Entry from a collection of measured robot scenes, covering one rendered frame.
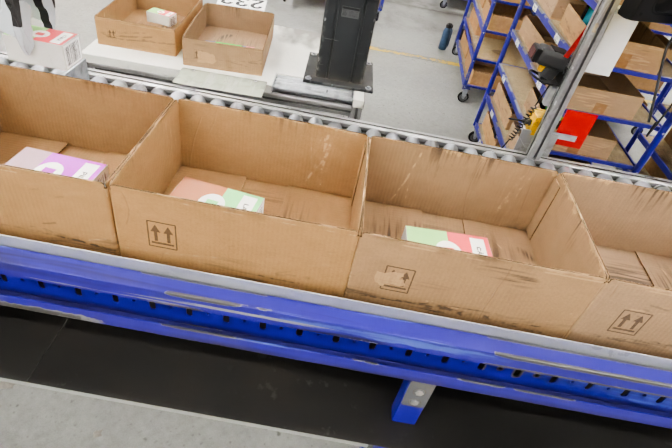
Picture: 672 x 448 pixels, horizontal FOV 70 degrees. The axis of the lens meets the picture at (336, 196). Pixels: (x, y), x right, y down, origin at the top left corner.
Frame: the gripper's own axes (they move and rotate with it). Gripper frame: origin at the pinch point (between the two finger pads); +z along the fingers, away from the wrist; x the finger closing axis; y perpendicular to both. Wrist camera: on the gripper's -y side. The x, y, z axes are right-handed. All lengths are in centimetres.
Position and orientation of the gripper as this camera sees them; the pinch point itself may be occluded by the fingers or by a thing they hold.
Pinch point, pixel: (42, 41)
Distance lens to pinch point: 100.3
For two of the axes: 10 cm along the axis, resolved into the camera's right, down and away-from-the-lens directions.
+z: -1.5, 7.7, 6.2
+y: -9.8, -1.8, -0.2
